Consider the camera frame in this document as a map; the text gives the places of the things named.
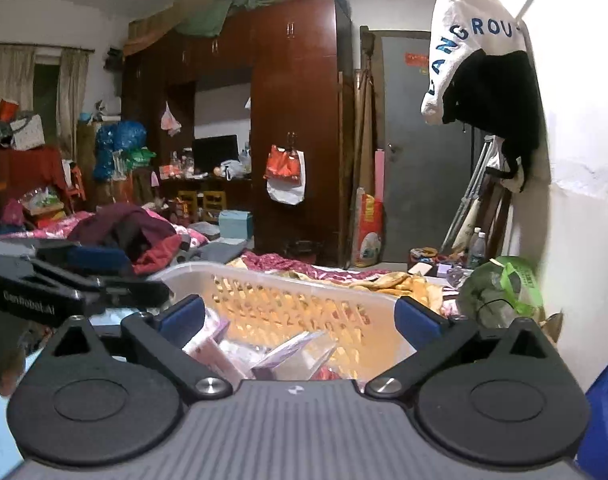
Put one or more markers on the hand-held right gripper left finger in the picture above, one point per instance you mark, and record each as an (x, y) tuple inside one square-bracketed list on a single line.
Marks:
[(181, 317)]

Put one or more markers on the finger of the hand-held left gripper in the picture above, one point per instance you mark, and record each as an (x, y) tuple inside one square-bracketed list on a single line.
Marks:
[(134, 295), (101, 261)]

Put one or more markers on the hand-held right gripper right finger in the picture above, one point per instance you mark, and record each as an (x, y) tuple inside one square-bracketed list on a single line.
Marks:
[(419, 320)]

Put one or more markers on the clear plastic basket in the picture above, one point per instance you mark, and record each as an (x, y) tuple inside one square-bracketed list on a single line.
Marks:
[(284, 290)]

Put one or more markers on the purple printed clear bag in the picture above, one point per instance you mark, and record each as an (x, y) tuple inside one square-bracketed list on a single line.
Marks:
[(294, 355)]

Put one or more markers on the pink white packet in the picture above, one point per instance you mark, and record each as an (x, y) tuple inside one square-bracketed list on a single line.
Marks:
[(214, 350)]

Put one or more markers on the maroon jacket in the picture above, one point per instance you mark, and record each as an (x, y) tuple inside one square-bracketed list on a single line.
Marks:
[(134, 220)]

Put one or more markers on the pink floral bedsheet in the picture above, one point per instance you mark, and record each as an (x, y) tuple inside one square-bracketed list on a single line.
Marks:
[(59, 227)]

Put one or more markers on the red plastic stool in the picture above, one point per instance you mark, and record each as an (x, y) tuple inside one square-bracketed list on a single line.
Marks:
[(78, 182)]

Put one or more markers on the clear water bottle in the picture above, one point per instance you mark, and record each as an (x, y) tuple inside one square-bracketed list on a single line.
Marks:
[(476, 252)]

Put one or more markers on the large green plastic bag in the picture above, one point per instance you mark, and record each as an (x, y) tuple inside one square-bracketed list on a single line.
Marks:
[(514, 285)]

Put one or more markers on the yellow wooden stool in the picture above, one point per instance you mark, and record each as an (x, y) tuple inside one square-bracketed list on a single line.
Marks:
[(187, 205), (214, 205)]

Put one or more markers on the orange printed rice sack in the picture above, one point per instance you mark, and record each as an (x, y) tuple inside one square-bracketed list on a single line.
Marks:
[(369, 230)]

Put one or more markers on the teal box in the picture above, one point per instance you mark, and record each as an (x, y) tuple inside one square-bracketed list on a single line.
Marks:
[(236, 225)]

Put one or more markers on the small green bag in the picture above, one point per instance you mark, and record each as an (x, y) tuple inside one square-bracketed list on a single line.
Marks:
[(141, 157)]

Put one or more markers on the red cloth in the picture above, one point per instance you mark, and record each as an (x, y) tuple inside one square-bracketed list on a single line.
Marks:
[(29, 170)]

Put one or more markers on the blue plastic bag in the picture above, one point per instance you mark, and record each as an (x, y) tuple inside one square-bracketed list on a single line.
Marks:
[(119, 137)]

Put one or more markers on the brown paper bag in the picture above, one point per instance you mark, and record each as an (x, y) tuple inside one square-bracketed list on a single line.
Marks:
[(551, 327)]

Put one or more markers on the grey door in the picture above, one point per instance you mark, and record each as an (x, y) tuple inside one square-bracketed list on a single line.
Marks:
[(414, 185)]

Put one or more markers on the metal crutches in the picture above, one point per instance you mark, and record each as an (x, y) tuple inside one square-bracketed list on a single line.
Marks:
[(471, 185)]

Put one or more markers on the white patterned gift box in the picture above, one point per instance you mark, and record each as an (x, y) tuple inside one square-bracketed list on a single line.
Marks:
[(28, 132)]

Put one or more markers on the pink roll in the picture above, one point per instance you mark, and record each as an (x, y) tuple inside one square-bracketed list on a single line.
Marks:
[(381, 175)]

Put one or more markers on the black monitor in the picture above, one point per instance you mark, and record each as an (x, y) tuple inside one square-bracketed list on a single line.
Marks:
[(214, 152)]

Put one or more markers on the pink hanging plastic bag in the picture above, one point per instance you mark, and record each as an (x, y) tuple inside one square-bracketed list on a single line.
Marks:
[(170, 120)]

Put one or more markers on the white plastic bag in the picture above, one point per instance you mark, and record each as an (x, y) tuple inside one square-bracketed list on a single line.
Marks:
[(286, 192)]

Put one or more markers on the beige curtain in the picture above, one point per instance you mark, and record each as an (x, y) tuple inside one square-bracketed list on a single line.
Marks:
[(9, 75), (71, 100)]

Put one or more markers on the red hanging bag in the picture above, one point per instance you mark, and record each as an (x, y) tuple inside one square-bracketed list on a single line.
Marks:
[(281, 165)]

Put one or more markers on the wooden planks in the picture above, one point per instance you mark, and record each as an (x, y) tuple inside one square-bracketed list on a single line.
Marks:
[(366, 130)]

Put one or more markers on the blue woven bag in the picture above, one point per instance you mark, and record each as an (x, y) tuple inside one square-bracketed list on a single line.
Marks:
[(606, 410)]

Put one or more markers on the brown wooden wardrobe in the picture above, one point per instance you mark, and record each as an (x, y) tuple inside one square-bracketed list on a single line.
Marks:
[(294, 110)]

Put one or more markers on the black garment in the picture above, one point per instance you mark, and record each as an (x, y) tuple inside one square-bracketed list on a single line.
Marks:
[(494, 95)]

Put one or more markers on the brown cardboard box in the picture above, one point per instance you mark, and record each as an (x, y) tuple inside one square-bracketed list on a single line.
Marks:
[(149, 27)]

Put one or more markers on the red paper sign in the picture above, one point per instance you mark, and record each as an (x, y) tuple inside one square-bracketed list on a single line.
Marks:
[(417, 59)]

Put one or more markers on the green cloth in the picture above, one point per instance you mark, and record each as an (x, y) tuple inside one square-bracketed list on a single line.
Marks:
[(209, 17)]

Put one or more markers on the white tote bag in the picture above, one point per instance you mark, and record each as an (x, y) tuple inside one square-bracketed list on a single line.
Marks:
[(474, 10)]

